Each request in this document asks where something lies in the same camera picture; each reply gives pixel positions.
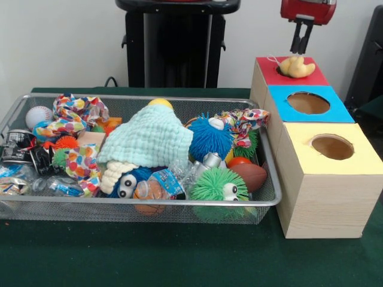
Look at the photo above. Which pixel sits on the brown toy football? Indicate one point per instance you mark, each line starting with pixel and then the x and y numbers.
pixel 251 176

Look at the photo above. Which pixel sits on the black panel stand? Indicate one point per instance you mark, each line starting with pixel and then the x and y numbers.
pixel 368 59

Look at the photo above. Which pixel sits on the yellow duck plush toy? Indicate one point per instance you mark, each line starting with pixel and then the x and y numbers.
pixel 296 67

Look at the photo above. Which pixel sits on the cream waffle cloth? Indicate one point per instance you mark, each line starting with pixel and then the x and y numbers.
pixel 112 176

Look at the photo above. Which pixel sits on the white baseball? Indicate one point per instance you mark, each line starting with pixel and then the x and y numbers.
pixel 37 116

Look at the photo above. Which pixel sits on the colourful dot print cloth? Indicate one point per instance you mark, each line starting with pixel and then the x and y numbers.
pixel 74 110
pixel 248 119

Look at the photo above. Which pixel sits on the yellow tennis ball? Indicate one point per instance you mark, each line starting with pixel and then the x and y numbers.
pixel 161 103

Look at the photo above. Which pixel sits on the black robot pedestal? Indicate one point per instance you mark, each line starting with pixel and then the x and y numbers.
pixel 176 45

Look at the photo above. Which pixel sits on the wooden box with three holes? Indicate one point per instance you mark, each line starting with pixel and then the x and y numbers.
pixel 329 203

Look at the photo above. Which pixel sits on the green spiky puffer ball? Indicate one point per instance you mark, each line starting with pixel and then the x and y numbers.
pixel 215 185

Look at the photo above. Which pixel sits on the dark green table cloth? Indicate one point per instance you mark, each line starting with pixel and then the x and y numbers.
pixel 179 257

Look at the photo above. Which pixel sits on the small blue fuzzy eyed ball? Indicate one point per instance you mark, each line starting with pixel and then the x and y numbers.
pixel 140 173

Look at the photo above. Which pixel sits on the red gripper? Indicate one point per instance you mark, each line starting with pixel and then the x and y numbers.
pixel 308 9

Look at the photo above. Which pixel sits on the light blue waffle cloth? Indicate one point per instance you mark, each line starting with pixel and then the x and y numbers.
pixel 146 137

